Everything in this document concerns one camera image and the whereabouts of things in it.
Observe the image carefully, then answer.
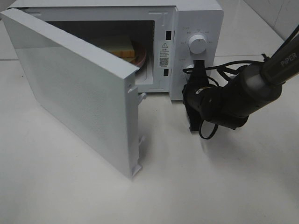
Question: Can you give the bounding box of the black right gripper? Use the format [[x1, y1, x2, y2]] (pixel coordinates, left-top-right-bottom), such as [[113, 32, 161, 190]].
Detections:
[[182, 60, 213, 132]]

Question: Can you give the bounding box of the white microwave knob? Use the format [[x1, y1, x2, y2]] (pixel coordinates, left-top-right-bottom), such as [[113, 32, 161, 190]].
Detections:
[[183, 64, 194, 80], [188, 33, 207, 54]]

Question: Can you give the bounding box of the pink plate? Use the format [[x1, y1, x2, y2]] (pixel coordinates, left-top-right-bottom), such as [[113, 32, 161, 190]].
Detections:
[[130, 41, 147, 68]]

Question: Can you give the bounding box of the sandwich with lettuce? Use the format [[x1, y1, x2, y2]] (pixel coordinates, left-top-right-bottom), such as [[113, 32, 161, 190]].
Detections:
[[90, 35, 135, 58]]

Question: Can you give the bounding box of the white microwave door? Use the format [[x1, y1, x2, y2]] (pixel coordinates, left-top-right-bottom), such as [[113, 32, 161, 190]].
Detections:
[[0, 8, 146, 178]]

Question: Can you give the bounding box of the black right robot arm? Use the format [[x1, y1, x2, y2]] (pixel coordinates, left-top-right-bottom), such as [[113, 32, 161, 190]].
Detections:
[[182, 28, 299, 139]]

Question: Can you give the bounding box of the white microwave oven body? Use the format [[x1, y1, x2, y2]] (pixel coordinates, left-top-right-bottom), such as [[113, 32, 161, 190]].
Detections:
[[7, 0, 224, 100]]

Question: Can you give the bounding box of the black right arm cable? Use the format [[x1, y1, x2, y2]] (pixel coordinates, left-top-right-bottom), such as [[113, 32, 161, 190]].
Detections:
[[182, 53, 269, 140]]

